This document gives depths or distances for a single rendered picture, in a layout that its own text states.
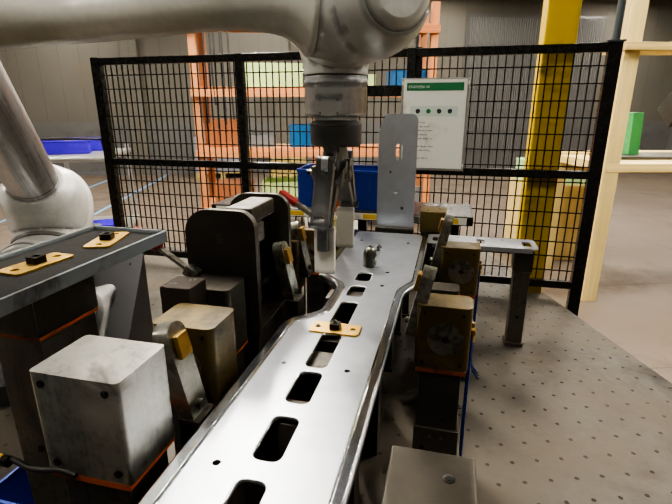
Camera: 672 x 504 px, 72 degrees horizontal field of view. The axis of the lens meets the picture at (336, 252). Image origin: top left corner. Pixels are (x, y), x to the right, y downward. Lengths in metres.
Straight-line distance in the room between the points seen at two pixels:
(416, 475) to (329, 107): 0.46
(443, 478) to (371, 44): 0.41
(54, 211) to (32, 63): 10.60
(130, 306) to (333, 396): 0.77
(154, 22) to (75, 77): 10.81
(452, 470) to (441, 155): 1.33
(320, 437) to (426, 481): 0.14
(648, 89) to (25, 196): 13.03
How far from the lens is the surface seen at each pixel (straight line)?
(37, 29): 0.68
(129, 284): 1.31
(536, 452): 1.07
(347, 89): 0.66
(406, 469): 0.48
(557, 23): 1.77
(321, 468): 0.52
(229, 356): 0.68
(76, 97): 11.38
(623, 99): 3.66
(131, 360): 0.52
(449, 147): 1.69
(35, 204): 1.16
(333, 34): 0.51
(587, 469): 1.08
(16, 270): 0.69
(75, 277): 0.64
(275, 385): 0.64
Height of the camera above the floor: 1.35
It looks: 17 degrees down
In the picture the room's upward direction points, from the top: straight up
